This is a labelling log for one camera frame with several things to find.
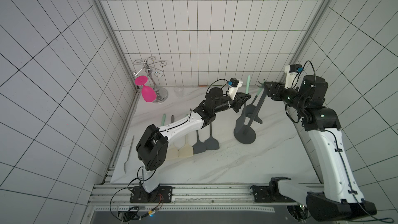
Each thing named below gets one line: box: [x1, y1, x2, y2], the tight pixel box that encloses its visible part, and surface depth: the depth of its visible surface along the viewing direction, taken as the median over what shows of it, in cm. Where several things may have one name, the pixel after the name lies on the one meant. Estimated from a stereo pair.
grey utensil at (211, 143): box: [204, 122, 220, 150], surface depth 92 cm
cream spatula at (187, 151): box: [178, 134, 194, 158], surface depth 87 cm
